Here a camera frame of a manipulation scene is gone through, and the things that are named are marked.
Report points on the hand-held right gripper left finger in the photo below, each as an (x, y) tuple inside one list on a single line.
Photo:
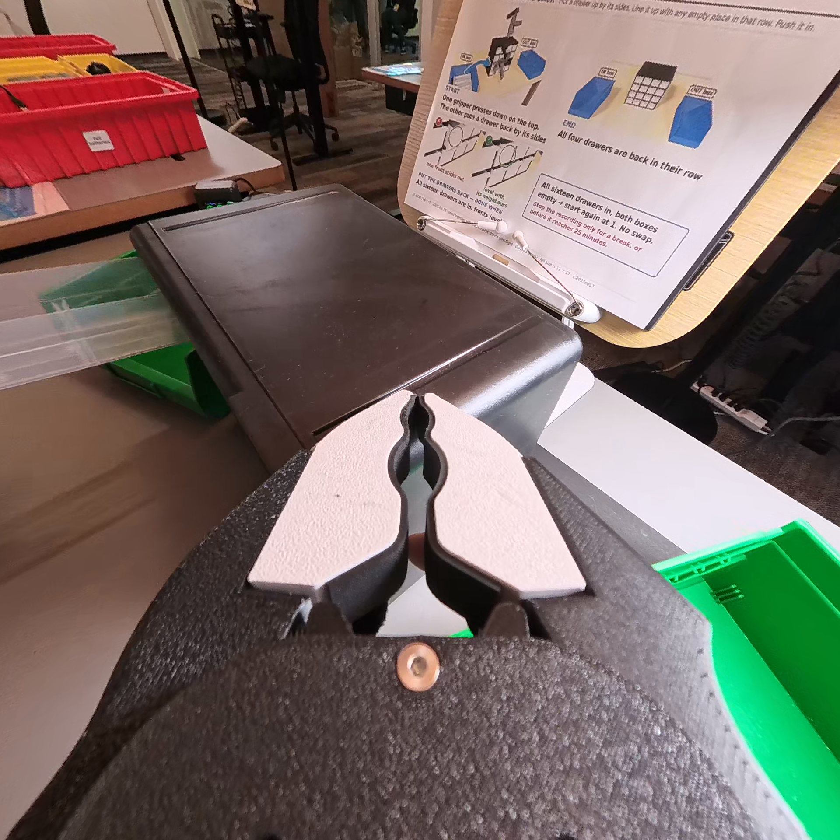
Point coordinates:
[(328, 518)]

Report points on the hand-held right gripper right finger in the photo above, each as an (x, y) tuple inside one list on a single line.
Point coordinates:
[(505, 525)]

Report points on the green plastic bin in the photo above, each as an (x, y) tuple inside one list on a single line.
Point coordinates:
[(787, 623), (170, 387)]

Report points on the black drawer cabinet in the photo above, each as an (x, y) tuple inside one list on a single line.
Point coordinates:
[(328, 295)]

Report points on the clear plastic drawer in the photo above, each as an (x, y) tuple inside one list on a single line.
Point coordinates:
[(79, 328)]

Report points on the pale desk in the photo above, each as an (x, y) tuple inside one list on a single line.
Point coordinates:
[(131, 492)]

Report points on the white power strip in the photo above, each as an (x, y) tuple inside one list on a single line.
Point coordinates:
[(735, 407)]

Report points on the instruction sheet on board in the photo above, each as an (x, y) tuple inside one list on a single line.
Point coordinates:
[(722, 282)]

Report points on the black power adapter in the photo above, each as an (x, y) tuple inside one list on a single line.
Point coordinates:
[(220, 193)]

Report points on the wooden table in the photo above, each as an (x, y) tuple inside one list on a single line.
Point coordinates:
[(229, 157)]

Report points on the sheet with blue print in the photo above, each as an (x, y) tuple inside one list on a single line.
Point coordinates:
[(19, 203)]

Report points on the table with dark legs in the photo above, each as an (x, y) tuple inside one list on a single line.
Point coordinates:
[(394, 75)]

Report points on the black office chair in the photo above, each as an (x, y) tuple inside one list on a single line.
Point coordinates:
[(282, 72)]

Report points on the red ribbed crate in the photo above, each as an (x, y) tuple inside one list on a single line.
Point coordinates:
[(65, 144), (52, 46)]

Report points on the yellow bin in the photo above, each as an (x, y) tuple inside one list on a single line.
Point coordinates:
[(33, 69), (121, 64)]

